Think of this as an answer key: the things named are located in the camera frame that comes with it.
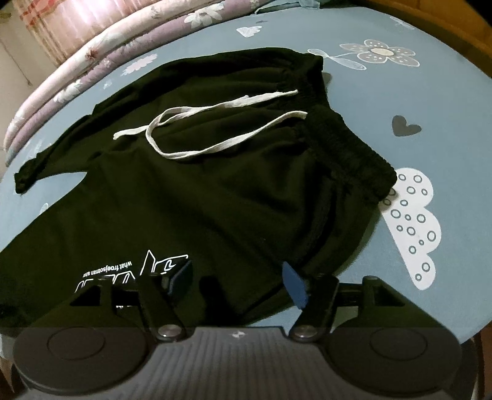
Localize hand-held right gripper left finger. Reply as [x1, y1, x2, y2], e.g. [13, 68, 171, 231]
[71, 262, 195, 342]

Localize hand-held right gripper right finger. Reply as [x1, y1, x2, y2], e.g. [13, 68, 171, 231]
[282, 262, 416, 342]

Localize black drawstring shorts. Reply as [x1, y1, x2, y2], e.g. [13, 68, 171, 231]
[0, 47, 397, 327]

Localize blue printed bed sheet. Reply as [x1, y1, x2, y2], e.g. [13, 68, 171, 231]
[0, 0, 492, 347]

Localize folded floral quilt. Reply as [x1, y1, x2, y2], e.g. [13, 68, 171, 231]
[3, 0, 266, 154]

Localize blue printed pillow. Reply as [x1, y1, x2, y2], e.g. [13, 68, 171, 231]
[256, 0, 321, 10]

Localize red striped curtain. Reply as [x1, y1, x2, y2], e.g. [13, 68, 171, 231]
[0, 0, 147, 66]

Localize wooden headboard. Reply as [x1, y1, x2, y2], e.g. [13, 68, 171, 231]
[365, 0, 492, 89]

